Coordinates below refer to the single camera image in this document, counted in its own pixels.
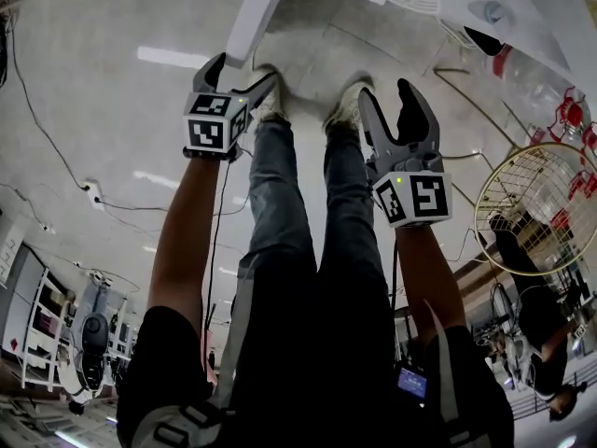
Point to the person's left beige shoe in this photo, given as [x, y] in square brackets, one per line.
[273, 107]

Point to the person's black shirt torso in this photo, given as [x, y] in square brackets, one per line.
[326, 367]

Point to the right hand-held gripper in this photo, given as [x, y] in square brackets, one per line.
[424, 194]

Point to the person's left forearm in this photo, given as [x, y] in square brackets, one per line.
[182, 241]

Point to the white water dispenser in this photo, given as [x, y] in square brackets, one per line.
[252, 17]

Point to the white shelving rack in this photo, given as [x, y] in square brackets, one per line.
[51, 325]

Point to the person's right forearm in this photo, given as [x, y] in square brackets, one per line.
[429, 278]

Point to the pile of empty red-capped bottles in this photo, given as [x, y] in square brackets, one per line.
[569, 110]

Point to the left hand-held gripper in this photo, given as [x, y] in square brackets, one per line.
[205, 131]

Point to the person's right beige shoe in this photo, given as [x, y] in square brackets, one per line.
[345, 107]

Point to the person's left leg in jeans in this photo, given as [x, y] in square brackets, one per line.
[275, 194]

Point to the small white drawer box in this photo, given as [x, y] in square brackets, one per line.
[9, 250]

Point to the white power strip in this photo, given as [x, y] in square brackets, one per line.
[93, 195]

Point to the person's leg in jeans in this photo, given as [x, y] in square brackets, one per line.
[275, 194]
[345, 194]

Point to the person's beige shoe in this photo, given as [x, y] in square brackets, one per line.
[273, 107]
[345, 107]

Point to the person's right leg in jeans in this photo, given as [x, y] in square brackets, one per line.
[345, 194]

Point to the black device with blue screen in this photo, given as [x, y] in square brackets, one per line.
[412, 383]

